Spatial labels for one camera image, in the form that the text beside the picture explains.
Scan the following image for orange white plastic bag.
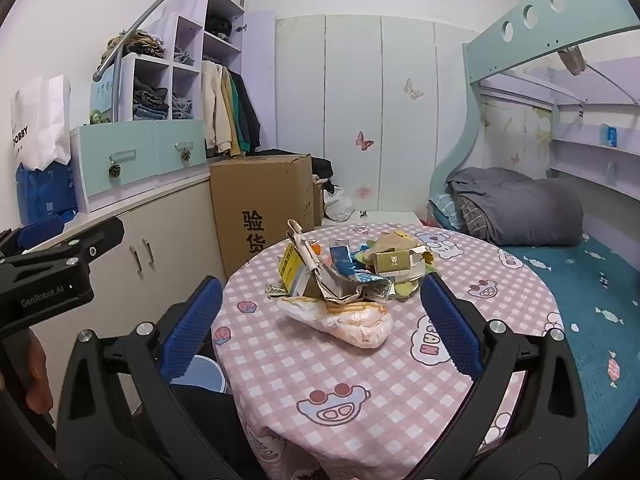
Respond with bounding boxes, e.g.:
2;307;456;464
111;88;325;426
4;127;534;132
277;297;394;349

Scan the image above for olive green carton box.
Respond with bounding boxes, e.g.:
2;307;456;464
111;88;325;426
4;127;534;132
371;247;425;275

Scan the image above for yellow white medicine box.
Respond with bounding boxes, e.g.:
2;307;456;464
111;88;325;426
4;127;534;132
278;243;321;298

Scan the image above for newspaper wrapper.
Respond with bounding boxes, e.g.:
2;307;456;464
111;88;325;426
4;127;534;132
312;262;392;304

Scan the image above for light blue trash bin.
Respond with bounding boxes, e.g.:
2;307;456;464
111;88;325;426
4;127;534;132
171;354;228;393

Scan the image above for person's left hand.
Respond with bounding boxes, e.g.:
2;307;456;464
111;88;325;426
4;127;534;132
26;330;53;415

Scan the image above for blue shopping bag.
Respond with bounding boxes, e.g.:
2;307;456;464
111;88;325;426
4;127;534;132
15;162;78;226

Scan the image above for white lower cabinet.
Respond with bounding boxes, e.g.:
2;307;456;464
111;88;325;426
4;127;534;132
34;174;227;401

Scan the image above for teal drawer unit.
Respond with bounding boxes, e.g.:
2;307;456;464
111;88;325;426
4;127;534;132
70;119;206;214

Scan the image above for white paper shopping bag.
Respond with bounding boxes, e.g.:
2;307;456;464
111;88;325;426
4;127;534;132
11;75;70;171

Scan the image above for teal candy print bedsheet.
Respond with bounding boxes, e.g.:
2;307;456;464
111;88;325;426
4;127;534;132
507;233;640;454

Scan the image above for large brown cardboard box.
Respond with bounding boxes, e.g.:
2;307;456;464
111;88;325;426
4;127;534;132
209;155;314;275

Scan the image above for pink checkered tablecloth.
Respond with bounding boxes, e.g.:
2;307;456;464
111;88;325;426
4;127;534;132
213;223;564;479

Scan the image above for hanging clothes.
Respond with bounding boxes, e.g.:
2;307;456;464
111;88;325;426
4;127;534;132
201;60;262;158

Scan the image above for grey folded duvet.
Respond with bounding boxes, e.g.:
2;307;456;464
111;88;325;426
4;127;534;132
447;167;584;247

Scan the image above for blue snack wrapper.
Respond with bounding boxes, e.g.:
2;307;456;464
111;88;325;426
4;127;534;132
330;245;367;281

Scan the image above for white wardrobe doors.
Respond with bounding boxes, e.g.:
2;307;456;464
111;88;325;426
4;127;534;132
274;15;476;217

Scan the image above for teal bunk bed frame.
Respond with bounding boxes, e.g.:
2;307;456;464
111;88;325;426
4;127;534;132
430;0;639;196

